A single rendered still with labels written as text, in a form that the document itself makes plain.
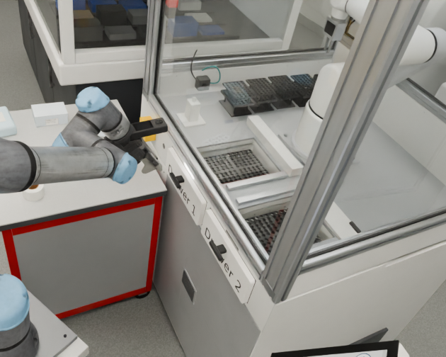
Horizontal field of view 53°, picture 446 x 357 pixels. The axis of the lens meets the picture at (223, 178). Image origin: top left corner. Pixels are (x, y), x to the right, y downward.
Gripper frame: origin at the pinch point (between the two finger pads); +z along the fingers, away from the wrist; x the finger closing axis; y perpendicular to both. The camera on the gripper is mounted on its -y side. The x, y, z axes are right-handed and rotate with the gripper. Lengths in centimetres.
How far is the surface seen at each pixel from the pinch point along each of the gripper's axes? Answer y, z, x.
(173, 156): -3.8, 11.1, -9.4
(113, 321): 66, 75, -7
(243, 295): 0.7, 17.1, 45.2
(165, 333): 50, 87, 8
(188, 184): -3.2, 11.8, 4.4
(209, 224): -2.0, 13.4, 21.0
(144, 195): 13.6, 19.5, -9.9
